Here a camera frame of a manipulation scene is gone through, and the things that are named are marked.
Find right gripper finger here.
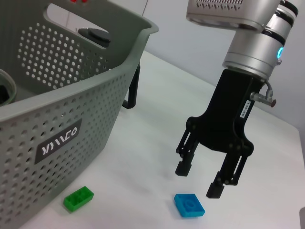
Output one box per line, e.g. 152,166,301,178
175,128,200,177
206,152,250,200

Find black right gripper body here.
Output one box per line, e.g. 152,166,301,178
185,69,265,157

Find blue square toy brick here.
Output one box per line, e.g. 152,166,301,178
173,192,206,218

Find glass teacup black sleeve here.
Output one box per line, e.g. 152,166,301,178
0,69,18,105

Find grey perforated storage bin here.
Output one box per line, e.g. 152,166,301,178
0,0,160,229

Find bright green toy brick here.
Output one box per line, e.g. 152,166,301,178
63,186,95,212

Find right gripper cable with plug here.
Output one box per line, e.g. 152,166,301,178
249,81,277,107

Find glass pitcher black lid handle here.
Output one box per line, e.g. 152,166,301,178
78,28,142,109

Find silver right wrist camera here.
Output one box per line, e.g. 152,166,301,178
185,0,281,33

